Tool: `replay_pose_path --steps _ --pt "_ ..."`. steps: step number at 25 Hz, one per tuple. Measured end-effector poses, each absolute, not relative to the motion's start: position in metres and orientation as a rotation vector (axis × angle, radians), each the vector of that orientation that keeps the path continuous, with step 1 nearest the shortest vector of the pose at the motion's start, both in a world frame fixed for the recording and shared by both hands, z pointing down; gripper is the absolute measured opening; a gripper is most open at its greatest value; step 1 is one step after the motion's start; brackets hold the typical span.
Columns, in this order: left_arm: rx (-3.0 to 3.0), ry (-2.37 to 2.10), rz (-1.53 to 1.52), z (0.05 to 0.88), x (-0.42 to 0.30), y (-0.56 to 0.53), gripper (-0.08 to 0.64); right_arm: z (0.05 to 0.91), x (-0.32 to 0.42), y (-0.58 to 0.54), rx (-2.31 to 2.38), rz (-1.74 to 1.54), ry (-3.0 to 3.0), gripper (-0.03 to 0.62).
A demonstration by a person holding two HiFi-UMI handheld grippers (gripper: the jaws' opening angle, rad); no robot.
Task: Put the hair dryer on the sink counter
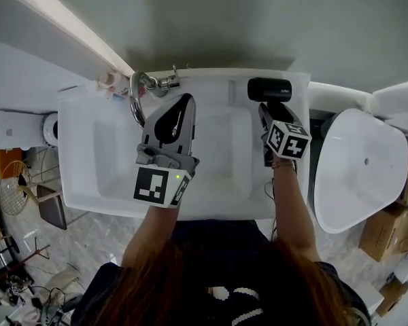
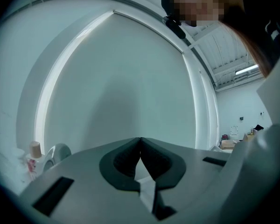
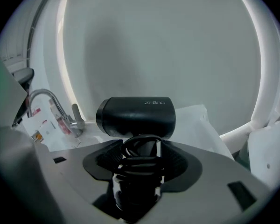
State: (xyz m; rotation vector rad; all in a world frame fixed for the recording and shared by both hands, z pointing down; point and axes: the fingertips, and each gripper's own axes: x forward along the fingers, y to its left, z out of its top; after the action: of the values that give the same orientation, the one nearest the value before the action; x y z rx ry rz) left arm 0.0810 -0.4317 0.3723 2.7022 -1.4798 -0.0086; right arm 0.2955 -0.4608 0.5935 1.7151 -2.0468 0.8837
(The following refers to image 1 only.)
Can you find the person's left forearm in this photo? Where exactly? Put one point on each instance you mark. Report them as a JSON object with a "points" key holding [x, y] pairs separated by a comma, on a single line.
{"points": [[153, 233]]}

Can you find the white round domed device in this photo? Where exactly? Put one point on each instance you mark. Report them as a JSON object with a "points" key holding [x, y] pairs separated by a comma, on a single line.
{"points": [[50, 131]]}

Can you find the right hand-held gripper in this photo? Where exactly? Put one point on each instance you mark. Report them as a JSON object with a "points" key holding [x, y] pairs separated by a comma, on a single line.
{"points": [[290, 141]]}

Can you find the chrome faucet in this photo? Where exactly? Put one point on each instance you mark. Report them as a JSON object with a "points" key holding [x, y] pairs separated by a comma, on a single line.
{"points": [[136, 93]]}

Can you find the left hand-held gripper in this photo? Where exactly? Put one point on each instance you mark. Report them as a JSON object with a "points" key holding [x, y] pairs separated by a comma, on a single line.
{"points": [[151, 185]]}

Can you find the large cardboard box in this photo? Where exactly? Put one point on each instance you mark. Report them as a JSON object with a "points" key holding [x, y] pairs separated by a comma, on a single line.
{"points": [[384, 231]]}

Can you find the person's dark shirt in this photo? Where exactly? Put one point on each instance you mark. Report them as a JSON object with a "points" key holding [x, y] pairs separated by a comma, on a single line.
{"points": [[221, 236]]}

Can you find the white water dispenser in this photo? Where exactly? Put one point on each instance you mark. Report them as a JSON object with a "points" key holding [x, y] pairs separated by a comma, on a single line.
{"points": [[17, 129]]}

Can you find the black hair dryer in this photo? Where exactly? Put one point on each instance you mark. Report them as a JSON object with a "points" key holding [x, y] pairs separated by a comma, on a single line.
{"points": [[270, 88]]}

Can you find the person's right forearm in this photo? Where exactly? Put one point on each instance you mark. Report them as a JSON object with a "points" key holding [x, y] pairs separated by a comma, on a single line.
{"points": [[292, 209]]}

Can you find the white sink basin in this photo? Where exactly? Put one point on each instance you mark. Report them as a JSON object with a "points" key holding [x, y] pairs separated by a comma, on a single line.
{"points": [[224, 155]]}

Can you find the orange cloth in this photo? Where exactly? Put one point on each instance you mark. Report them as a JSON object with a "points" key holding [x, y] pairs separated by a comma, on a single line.
{"points": [[8, 156]]}

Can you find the white oval tub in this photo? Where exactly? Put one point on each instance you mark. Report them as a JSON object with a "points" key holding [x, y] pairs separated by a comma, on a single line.
{"points": [[360, 172]]}

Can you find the brown cushioned stool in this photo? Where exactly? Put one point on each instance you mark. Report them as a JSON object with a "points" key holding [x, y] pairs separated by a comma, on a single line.
{"points": [[52, 207]]}

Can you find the white pump soap bottle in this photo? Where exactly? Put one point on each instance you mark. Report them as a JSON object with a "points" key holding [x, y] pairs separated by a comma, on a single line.
{"points": [[109, 78]]}

